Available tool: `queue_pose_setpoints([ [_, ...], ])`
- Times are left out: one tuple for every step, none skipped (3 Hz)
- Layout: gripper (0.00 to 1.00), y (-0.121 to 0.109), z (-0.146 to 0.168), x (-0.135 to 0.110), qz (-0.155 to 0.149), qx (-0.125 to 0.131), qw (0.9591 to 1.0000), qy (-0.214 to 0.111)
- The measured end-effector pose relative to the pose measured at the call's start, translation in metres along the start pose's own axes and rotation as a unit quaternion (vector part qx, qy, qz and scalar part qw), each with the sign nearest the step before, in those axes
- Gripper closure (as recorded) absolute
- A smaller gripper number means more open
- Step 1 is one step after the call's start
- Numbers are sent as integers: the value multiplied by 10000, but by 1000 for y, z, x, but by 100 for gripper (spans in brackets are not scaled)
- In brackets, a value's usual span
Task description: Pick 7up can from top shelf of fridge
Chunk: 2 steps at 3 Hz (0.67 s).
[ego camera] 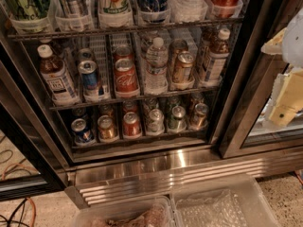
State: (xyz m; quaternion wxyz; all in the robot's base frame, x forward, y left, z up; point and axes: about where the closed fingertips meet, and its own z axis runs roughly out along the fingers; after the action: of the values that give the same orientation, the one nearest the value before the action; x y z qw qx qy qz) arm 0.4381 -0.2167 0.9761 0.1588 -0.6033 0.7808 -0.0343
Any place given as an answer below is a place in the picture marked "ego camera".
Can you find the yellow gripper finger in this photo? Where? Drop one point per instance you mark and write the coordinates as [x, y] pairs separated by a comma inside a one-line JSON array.
[[287, 97], [274, 46]]

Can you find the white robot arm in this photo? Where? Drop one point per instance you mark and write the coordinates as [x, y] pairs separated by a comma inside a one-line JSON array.
[[292, 54]]

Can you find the fridge right glass door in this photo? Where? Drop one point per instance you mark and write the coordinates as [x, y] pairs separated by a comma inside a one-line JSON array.
[[255, 80]]

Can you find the gold can bottom right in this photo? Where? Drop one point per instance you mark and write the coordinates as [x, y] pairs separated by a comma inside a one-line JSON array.
[[199, 115]]

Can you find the gold can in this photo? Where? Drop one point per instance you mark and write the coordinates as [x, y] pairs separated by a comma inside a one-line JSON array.
[[199, 115], [107, 127]]

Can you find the gold can middle shelf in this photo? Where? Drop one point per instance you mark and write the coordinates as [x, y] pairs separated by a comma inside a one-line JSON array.
[[183, 67]]

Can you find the clear bottle top shelf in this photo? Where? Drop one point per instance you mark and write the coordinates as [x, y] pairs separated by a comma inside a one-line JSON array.
[[187, 10]]

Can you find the silver can bottom shelf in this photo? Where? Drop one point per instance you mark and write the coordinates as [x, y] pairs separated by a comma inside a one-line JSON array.
[[155, 121]]

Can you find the red coca-cola can middle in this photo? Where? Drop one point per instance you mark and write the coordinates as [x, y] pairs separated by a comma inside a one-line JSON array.
[[125, 76]]

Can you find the red can bottom shelf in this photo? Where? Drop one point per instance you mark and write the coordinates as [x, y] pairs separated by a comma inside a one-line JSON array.
[[131, 124]]

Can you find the gold can bottom left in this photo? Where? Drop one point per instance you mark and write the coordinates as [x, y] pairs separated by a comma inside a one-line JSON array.
[[107, 127]]

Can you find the blue can middle shelf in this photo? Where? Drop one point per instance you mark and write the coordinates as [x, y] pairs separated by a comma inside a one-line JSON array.
[[90, 78]]

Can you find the blue pepsi can bottom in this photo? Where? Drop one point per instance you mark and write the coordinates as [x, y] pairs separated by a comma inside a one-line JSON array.
[[81, 131]]

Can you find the steel fridge base grille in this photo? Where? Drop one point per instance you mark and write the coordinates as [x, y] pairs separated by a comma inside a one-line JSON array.
[[157, 174]]

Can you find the green drink can top shelf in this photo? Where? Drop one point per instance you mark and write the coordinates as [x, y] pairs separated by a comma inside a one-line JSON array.
[[28, 10]]

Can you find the fridge left open door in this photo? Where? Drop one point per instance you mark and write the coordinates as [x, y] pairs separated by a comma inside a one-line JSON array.
[[20, 124]]

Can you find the tea bottle right middle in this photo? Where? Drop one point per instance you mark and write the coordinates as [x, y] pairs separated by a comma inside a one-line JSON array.
[[216, 55]]

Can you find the clear plastic bin right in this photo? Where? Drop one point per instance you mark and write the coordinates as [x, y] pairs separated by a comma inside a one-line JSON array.
[[233, 201]]

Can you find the clear plastic bin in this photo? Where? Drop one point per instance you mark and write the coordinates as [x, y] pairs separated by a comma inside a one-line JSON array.
[[233, 201], [142, 212]]

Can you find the clear water bottle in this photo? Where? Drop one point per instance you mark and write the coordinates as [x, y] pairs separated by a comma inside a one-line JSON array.
[[156, 64]]

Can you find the clear plastic bin left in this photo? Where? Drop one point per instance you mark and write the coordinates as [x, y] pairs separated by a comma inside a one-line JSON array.
[[142, 212]]

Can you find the tea bottle white cap left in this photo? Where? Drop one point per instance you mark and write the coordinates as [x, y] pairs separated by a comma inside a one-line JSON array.
[[57, 77]]

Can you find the top wire shelf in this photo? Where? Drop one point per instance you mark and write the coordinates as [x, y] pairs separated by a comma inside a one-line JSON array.
[[12, 33]]

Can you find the wire shelf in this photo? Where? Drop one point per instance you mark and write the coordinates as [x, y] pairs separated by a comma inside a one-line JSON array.
[[12, 33], [53, 107]]

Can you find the middle wire shelf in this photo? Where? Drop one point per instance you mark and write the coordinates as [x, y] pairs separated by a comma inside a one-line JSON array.
[[53, 107]]

